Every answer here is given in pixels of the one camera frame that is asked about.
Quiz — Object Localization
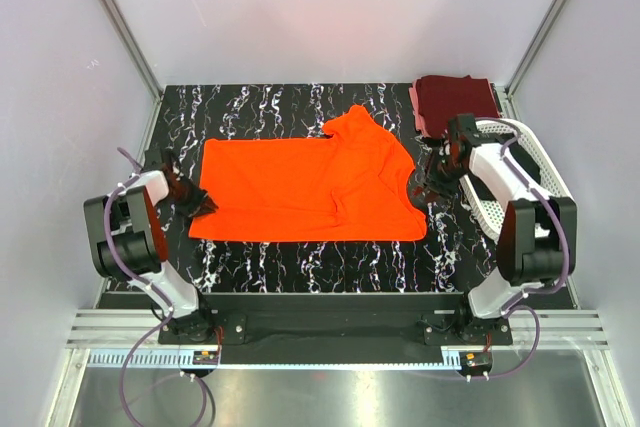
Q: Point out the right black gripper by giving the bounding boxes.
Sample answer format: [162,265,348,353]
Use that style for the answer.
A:
[410,150,467,205]

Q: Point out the orange t shirt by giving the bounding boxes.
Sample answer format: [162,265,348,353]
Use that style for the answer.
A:
[189,105,427,242]

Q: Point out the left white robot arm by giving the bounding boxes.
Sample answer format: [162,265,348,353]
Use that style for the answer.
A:
[83,148,222,343]

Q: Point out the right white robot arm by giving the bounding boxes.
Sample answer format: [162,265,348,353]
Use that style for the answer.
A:
[421,114,577,345]

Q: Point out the folded pink t shirt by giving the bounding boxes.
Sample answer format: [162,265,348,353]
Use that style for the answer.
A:
[408,85,428,136]

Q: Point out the white plastic laundry basket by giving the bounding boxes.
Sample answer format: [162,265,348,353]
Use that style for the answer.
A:
[460,118,571,241]

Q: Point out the folded maroon t shirt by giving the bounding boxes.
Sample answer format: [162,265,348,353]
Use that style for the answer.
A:
[411,75,499,138]

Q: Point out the black t shirt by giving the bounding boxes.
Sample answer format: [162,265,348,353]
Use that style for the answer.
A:
[468,144,541,201]

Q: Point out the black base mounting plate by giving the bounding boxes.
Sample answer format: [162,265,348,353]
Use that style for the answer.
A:
[157,291,513,347]

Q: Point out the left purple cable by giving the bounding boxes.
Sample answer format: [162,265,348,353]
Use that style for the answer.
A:
[102,146,217,427]

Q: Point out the purple cable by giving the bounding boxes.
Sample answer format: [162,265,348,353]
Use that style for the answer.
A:
[102,146,217,427]
[499,134,571,381]

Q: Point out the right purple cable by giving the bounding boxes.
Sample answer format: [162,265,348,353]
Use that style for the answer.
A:
[499,134,571,381]

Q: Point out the aluminium front rail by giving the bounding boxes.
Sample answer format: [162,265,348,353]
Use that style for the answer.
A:
[66,309,609,350]

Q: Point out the white slotted cable duct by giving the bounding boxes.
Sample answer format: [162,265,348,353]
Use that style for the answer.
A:
[88,348,462,371]

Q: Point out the left aluminium frame post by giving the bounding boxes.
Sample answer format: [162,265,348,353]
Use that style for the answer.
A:
[98,0,164,102]

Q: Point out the aluminium frame post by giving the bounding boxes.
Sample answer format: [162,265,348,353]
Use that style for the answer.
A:
[505,0,570,97]
[98,0,164,102]

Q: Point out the right aluminium frame post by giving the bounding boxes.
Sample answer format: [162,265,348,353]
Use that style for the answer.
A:
[505,0,570,97]

